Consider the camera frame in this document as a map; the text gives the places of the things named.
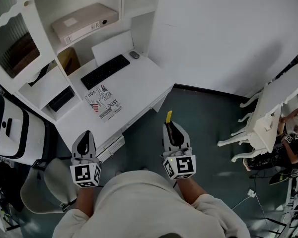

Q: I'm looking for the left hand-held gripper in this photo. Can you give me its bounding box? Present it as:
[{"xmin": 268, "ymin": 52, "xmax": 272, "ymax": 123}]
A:
[{"xmin": 70, "ymin": 130, "xmax": 102, "ymax": 188}]

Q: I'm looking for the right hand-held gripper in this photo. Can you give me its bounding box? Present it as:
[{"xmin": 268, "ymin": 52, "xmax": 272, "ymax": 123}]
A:
[{"xmin": 160, "ymin": 121, "xmax": 197, "ymax": 180}]

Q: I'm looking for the person's right forearm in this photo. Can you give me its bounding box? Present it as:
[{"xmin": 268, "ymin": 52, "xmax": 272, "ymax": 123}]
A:
[{"xmin": 175, "ymin": 178, "xmax": 208, "ymax": 205}]

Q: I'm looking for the person's left forearm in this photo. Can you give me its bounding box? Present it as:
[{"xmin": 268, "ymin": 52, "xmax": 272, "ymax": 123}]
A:
[{"xmin": 75, "ymin": 186, "xmax": 96, "ymax": 218}]

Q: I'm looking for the grey chair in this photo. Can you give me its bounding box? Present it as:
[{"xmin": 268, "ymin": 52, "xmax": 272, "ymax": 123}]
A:
[{"xmin": 20, "ymin": 157, "xmax": 77, "ymax": 214}]

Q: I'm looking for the printed black white booklet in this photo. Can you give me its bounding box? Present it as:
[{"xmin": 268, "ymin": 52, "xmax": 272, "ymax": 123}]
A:
[{"xmin": 84, "ymin": 84, "xmax": 123, "ymax": 122}]

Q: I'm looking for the black storage box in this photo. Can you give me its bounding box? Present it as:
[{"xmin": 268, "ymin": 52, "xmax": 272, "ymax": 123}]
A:
[{"xmin": 48, "ymin": 86, "xmax": 75, "ymax": 113}]

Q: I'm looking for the white desk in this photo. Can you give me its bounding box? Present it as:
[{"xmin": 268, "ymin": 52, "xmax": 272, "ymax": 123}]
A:
[{"xmin": 54, "ymin": 55, "xmax": 176, "ymax": 163}]

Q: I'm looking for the white black-trimmed appliance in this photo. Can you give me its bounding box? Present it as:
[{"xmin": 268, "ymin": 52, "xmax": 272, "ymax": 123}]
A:
[{"xmin": 0, "ymin": 90, "xmax": 46, "ymax": 161}]

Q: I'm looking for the person's light sweater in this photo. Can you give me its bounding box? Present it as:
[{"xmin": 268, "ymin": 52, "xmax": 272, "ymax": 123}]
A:
[{"xmin": 52, "ymin": 170, "xmax": 251, "ymax": 238}]

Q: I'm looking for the black keyboard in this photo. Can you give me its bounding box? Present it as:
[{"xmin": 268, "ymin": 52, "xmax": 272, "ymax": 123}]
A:
[{"xmin": 80, "ymin": 54, "xmax": 131, "ymax": 91}]

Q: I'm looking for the white ornate table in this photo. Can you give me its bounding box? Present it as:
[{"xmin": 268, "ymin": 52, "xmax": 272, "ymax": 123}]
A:
[{"xmin": 217, "ymin": 62, "xmax": 298, "ymax": 163}]

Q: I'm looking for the white storage rack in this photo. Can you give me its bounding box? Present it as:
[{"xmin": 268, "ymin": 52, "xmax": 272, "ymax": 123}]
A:
[{"xmin": 0, "ymin": 189, "xmax": 19, "ymax": 233}]

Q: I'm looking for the white flat panel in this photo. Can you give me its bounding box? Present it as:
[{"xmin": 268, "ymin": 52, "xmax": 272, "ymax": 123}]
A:
[{"xmin": 91, "ymin": 30, "xmax": 135, "ymax": 67}]

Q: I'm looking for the ribbed glass cabinet door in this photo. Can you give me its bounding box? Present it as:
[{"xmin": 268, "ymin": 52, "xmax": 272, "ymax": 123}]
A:
[{"xmin": 0, "ymin": 11, "xmax": 42, "ymax": 79}]

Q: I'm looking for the beige binder box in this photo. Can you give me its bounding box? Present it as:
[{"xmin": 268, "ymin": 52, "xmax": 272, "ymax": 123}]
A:
[{"xmin": 51, "ymin": 2, "xmax": 119, "ymax": 45}]

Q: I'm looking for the white cable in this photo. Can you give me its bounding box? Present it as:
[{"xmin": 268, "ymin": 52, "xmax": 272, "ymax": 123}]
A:
[{"xmin": 230, "ymin": 194, "xmax": 271, "ymax": 230}]

